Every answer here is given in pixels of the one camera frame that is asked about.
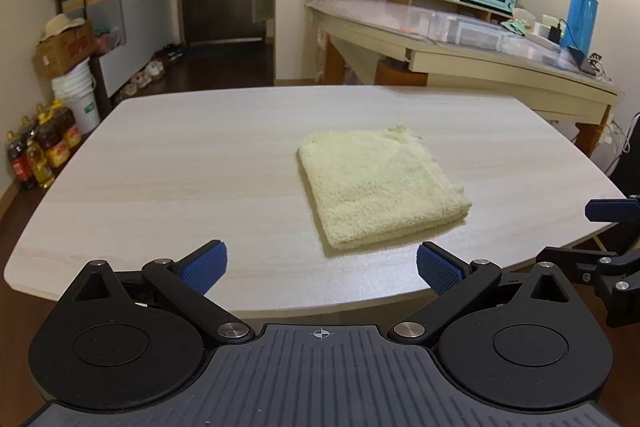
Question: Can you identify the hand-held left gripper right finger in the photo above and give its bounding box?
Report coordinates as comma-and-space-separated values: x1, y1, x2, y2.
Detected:
387, 241, 576, 349

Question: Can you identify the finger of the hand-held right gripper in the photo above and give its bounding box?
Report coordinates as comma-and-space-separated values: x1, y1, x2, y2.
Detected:
585, 194, 640, 225
536, 246, 640, 328

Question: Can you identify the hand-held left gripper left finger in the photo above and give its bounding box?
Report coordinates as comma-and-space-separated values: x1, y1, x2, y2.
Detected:
74, 239, 254, 348

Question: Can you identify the cream terry towel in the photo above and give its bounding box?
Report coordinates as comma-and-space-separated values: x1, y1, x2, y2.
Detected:
298, 123, 473, 251

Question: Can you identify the dark object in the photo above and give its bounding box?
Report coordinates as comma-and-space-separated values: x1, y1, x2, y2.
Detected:
610, 112, 640, 198

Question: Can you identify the dark smartphone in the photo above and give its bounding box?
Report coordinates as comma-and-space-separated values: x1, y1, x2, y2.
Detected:
567, 46, 601, 74

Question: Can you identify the blue thermos flask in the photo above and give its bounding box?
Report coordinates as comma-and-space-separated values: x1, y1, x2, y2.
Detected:
560, 0, 600, 58

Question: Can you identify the white small box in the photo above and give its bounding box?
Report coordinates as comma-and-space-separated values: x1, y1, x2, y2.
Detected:
532, 14, 558, 38

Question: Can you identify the group of cooking oil bottles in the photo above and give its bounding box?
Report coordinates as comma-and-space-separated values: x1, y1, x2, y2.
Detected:
6, 99, 83, 192

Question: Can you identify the row of shoes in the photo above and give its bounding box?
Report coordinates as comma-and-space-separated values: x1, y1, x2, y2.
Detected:
117, 43, 185, 100

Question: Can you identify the glass-topped dining table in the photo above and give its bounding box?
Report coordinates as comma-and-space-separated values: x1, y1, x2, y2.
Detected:
305, 0, 626, 158

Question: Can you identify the white plastic bucket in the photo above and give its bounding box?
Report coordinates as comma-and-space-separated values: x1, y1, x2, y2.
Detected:
51, 59, 101, 135

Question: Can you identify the colourful cloth pile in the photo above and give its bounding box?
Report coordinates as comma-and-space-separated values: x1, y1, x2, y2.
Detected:
92, 27, 123, 55

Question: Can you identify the cardboard box red print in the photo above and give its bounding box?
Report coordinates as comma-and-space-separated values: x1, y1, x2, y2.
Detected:
35, 21, 96, 82

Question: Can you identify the grey white storage cabinet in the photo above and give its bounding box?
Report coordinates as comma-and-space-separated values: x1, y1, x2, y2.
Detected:
55, 0, 176, 98

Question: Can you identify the straw hat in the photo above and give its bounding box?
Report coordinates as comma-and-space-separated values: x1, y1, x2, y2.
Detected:
40, 13, 86, 42

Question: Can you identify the clear wall box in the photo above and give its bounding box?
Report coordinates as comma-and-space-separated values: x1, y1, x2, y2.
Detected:
250, 0, 275, 25

